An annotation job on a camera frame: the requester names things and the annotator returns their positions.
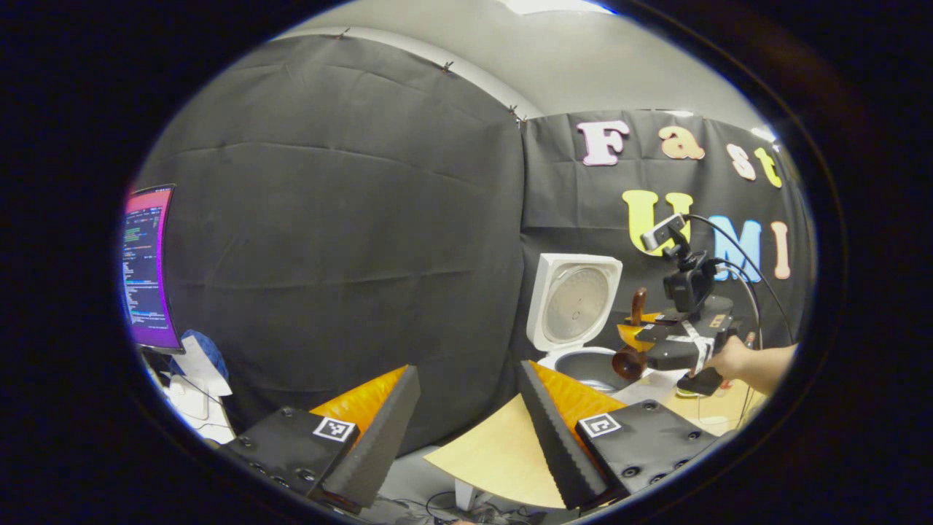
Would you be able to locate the white plastic object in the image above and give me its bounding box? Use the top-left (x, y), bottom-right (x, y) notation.
top-left (163, 335), bottom-right (236, 445)

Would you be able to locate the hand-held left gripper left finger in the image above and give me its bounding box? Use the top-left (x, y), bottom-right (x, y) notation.
top-left (217, 365), bottom-right (422, 510)

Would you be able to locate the blue cloth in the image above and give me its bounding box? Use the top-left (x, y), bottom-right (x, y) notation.
top-left (181, 329), bottom-right (231, 381)

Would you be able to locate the white rice cooker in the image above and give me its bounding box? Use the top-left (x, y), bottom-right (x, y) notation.
top-left (526, 252), bottom-right (661, 395)

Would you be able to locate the brown wooden spoon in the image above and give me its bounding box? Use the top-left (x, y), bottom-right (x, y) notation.
top-left (610, 286), bottom-right (650, 381)

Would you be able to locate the black backdrop cloth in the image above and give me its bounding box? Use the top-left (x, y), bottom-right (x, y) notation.
top-left (135, 35), bottom-right (813, 456)

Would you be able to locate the black camera cable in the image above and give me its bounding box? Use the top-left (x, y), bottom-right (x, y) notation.
top-left (717, 261), bottom-right (764, 352)
top-left (684, 213), bottom-right (796, 345)

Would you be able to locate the large ceiling light panel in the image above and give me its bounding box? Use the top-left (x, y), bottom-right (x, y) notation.
top-left (499, 0), bottom-right (614, 16)

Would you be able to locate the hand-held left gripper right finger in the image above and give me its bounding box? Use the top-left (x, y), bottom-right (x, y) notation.
top-left (518, 360), bottom-right (724, 512)

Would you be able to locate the computer monitor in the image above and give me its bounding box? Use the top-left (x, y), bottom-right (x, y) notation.
top-left (120, 184), bottom-right (184, 355)

